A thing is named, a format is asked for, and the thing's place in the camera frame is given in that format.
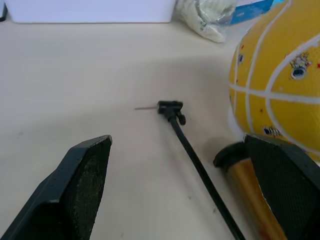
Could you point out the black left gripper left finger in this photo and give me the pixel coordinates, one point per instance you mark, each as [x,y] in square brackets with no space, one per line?
[62,190]

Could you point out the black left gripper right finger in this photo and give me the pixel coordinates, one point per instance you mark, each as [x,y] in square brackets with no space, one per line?
[287,180]

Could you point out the yellow ball with white stripes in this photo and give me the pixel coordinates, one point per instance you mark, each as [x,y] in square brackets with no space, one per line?
[282,75]

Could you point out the blue printed carton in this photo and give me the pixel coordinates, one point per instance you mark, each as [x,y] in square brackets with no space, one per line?
[250,11]

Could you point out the clear bag of white items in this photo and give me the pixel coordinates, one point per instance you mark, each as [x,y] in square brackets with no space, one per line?
[210,22]

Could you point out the white plastic box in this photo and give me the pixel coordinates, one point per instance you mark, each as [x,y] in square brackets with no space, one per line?
[90,10]

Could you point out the small black object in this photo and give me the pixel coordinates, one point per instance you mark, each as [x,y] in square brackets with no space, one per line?
[2,13]

